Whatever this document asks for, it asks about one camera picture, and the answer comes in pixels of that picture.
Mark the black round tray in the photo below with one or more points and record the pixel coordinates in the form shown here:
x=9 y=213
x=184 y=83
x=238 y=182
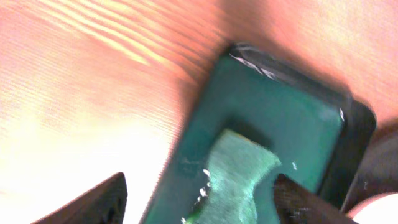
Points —
x=377 y=172

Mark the white plate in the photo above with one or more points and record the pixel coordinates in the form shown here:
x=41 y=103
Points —
x=379 y=209

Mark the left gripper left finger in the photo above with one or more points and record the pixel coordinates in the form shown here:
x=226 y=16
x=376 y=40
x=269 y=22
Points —
x=103 y=204

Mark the green sponge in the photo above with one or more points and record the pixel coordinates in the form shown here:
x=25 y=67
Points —
x=236 y=165

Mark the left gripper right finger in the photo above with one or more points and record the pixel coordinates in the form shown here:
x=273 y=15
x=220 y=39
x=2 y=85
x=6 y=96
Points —
x=296 y=205

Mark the black rectangular tray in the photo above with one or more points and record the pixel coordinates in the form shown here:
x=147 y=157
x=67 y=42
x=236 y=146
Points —
x=319 y=132

